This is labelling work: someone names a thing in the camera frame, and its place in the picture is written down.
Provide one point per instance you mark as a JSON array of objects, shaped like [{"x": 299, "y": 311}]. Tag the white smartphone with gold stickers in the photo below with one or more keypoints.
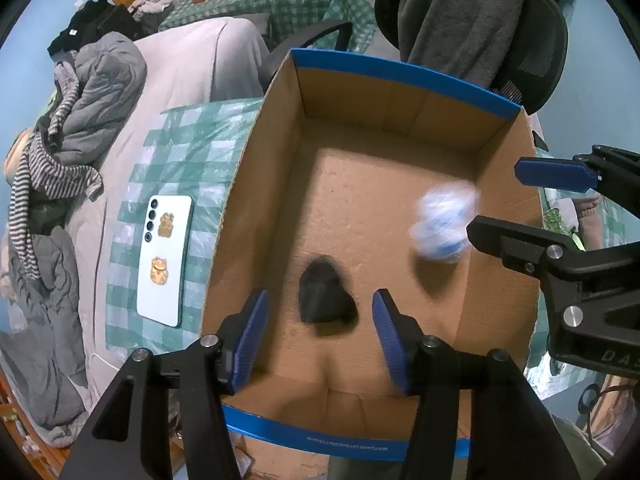
[{"x": 165, "y": 260}]

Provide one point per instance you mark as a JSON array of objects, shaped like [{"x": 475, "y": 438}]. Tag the pale crumpled clothes pile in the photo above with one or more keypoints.
[{"x": 152, "y": 2}]

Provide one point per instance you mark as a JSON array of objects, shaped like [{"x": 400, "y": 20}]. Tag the black mesh office chair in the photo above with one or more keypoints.
[{"x": 540, "y": 45}]

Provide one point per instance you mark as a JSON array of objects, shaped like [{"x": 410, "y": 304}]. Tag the table with green checkered cloth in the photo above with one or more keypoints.
[{"x": 300, "y": 0}]

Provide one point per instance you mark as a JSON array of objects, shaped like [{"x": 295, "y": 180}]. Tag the white and blue soft ball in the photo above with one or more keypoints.
[{"x": 442, "y": 225}]

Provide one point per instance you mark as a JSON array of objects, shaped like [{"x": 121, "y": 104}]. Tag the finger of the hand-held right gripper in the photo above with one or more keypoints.
[
  {"x": 550, "y": 172},
  {"x": 515, "y": 245}
]

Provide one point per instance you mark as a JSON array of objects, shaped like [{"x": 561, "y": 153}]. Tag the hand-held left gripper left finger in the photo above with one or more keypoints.
[{"x": 247, "y": 342}]

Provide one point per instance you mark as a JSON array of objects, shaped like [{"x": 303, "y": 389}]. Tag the dark grey jacket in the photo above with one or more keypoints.
[{"x": 45, "y": 360}]

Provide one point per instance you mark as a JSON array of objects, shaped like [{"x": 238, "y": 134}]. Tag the black clothes pile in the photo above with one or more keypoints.
[{"x": 90, "y": 25}]

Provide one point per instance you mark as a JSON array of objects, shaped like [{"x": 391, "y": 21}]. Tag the grey striped garment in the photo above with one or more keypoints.
[{"x": 30, "y": 175}]

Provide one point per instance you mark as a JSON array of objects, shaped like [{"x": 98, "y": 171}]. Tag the dark grey garment on chair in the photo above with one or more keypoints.
[{"x": 460, "y": 15}]

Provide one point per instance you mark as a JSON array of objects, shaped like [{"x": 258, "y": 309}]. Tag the blue-rimmed cardboard box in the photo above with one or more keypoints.
[{"x": 360, "y": 200}]

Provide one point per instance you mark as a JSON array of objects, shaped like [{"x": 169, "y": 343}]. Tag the black soft cloth lump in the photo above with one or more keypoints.
[{"x": 325, "y": 295}]

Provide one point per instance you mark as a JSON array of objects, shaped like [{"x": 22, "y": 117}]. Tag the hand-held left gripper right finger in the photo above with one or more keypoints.
[{"x": 391, "y": 342}]

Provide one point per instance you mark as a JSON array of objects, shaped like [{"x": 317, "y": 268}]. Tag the green checkered plastic tablecloth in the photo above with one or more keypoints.
[{"x": 200, "y": 150}]

